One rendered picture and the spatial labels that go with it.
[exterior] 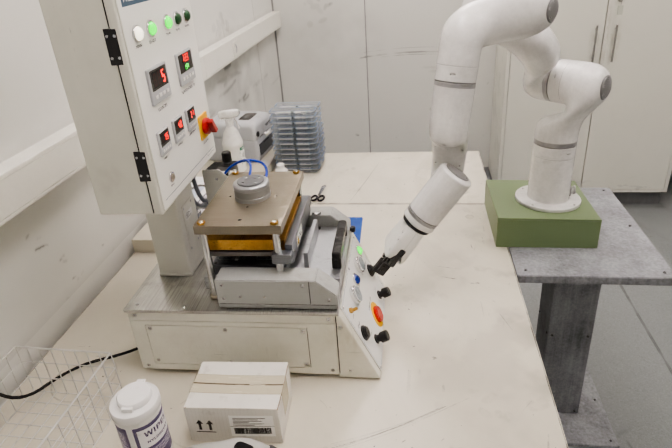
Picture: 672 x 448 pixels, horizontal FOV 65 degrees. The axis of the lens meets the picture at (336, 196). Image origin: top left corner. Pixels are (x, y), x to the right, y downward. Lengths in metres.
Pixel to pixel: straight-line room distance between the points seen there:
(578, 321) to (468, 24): 1.13
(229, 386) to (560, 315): 1.17
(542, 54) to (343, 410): 0.94
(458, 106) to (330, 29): 2.49
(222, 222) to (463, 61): 0.60
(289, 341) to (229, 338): 0.13
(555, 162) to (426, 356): 0.71
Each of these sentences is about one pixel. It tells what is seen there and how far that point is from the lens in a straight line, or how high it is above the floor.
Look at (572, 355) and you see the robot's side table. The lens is 2.04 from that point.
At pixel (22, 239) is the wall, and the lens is 1.44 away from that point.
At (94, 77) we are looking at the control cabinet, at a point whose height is 1.42.
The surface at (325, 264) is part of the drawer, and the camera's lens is 1.17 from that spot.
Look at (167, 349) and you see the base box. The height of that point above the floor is 0.82.
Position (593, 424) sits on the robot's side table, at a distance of 2.22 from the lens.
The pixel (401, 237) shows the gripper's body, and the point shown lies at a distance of 1.27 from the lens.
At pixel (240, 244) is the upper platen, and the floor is 1.05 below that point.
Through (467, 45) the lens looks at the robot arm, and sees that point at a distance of 1.17.
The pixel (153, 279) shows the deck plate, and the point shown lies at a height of 0.93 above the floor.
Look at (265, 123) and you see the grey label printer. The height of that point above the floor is 0.93.
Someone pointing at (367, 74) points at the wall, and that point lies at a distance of 3.64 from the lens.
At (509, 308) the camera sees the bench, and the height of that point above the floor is 0.75.
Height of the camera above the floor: 1.61
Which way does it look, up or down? 26 degrees down
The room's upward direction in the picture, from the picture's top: 4 degrees counter-clockwise
